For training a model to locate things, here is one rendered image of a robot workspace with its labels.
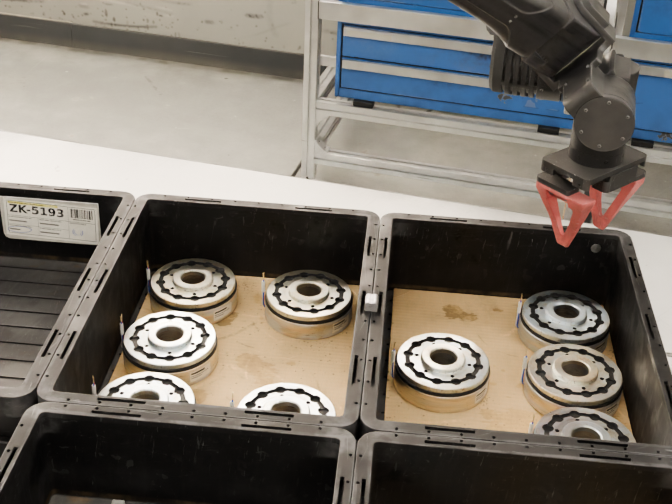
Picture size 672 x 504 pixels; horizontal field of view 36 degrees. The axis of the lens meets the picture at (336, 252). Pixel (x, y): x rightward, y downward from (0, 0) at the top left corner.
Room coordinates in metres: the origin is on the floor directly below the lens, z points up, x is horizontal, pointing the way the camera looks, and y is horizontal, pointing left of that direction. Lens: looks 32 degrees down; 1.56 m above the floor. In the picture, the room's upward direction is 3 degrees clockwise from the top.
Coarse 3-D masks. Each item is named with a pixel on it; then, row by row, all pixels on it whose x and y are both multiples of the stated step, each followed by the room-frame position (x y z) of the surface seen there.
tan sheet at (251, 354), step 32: (256, 288) 1.08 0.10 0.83; (352, 288) 1.09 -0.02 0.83; (224, 320) 1.01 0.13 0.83; (256, 320) 1.01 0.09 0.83; (352, 320) 1.02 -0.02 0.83; (224, 352) 0.95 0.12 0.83; (256, 352) 0.95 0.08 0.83; (288, 352) 0.95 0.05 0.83; (320, 352) 0.96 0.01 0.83; (224, 384) 0.89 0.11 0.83; (256, 384) 0.89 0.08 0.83; (320, 384) 0.90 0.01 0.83
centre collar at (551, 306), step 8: (552, 304) 1.02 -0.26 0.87; (560, 304) 1.03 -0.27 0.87; (568, 304) 1.03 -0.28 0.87; (576, 304) 1.02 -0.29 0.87; (552, 312) 1.01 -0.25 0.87; (576, 312) 1.02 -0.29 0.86; (584, 312) 1.01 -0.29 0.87; (552, 320) 1.00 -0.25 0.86; (560, 320) 0.99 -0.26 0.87; (568, 320) 0.99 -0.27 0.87; (576, 320) 0.99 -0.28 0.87; (584, 320) 1.00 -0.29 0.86
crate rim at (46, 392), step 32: (128, 224) 1.06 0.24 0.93; (96, 288) 0.92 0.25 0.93; (64, 352) 0.82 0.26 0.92; (352, 352) 0.83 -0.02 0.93; (352, 384) 0.78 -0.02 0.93; (224, 416) 0.72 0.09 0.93; (256, 416) 0.73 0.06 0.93; (288, 416) 0.73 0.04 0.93; (320, 416) 0.73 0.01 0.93; (352, 416) 0.73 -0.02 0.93
